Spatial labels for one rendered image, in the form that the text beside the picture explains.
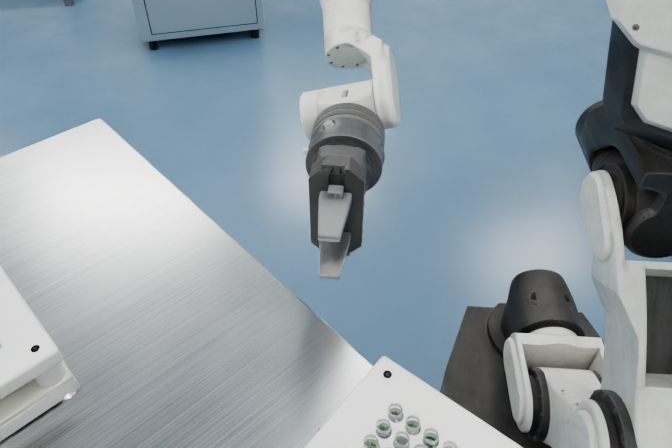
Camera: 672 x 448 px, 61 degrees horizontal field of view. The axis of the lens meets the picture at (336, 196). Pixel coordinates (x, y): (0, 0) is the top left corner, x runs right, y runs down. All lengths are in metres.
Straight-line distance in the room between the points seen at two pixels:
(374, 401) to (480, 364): 0.94
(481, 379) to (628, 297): 0.63
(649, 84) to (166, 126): 2.04
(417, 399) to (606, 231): 0.45
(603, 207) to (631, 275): 0.10
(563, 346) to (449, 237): 0.74
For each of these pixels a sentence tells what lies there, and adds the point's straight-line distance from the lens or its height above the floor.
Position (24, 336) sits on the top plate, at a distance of 0.64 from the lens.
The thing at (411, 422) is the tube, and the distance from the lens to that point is 0.53.
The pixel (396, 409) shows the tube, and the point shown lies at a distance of 0.53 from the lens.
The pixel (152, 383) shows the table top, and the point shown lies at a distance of 0.65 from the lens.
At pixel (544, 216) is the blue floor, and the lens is 2.11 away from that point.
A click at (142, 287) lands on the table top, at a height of 0.83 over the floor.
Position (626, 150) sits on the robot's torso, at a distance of 0.89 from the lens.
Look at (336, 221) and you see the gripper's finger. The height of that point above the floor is 0.99.
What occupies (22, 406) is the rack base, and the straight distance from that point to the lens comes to 0.65.
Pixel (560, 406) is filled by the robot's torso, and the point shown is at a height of 0.39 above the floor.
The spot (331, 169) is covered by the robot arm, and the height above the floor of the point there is 1.02.
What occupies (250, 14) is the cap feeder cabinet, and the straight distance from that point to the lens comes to 3.05.
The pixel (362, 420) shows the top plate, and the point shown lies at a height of 0.90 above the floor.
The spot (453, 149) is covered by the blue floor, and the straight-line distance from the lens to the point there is 2.33.
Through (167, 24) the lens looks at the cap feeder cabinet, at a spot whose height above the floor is 0.14.
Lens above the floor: 1.36
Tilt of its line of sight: 41 degrees down
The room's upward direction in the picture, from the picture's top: straight up
